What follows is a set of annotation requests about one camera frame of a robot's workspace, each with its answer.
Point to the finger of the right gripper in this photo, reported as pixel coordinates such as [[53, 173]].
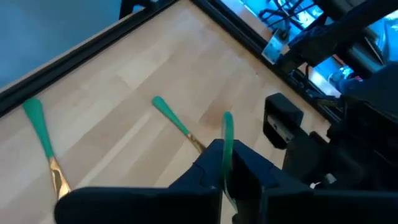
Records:
[[308, 158], [281, 105]]

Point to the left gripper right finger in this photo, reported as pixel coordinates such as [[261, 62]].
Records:
[[280, 205]]

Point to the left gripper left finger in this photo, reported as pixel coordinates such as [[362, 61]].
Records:
[[140, 205]]

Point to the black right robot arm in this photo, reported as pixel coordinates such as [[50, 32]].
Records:
[[342, 28]]

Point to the silver frame bracket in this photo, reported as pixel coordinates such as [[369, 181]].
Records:
[[275, 46]]

